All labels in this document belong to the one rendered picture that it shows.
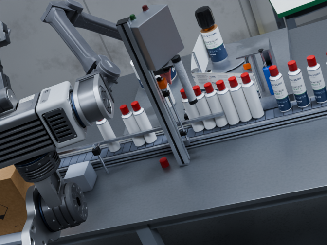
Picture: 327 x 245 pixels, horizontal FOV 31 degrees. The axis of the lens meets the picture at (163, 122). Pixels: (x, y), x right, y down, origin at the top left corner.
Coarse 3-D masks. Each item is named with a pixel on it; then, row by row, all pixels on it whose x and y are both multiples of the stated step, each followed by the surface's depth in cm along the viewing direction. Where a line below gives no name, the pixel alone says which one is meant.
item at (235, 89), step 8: (232, 80) 238; (232, 88) 240; (240, 88) 240; (232, 96) 242; (240, 96) 241; (240, 104) 242; (240, 112) 245; (248, 112) 245; (240, 120) 248; (248, 120) 246
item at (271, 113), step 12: (276, 108) 247; (300, 108) 241; (312, 108) 238; (252, 120) 247; (264, 120) 244; (192, 132) 256; (204, 132) 252; (120, 144) 270; (132, 144) 266; (156, 144) 259; (72, 156) 278; (84, 156) 273; (96, 156) 269; (108, 156) 265
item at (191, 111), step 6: (180, 90) 247; (186, 96) 246; (186, 102) 246; (186, 108) 248; (192, 108) 248; (192, 114) 249; (198, 114) 250; (192, 126) 254; (198, 126) 252; (198, 132) 254
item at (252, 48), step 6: (252, 42) 245; (258, 42) 243; (264, 42) 241; (240, 48) 245; (246, 48) 243; (252, 48) 241; (258, 48) 239; (264, 48) 237; (240, 54) 240; (246, 54) 238; (252, 54) 237
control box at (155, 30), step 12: (156, 12) 218; (168, 12) 222; (132, 24) 216; (144, 24) 214; (156, 24) 218; (168, 24) 222; (144, 36) 215; (156, 36) 219; (168, 36) 223; (144, 48) 218; (156, 48) 220; (168, 48) 224; (180, 48) 228; (156, 60) 220; (168, 60) 225
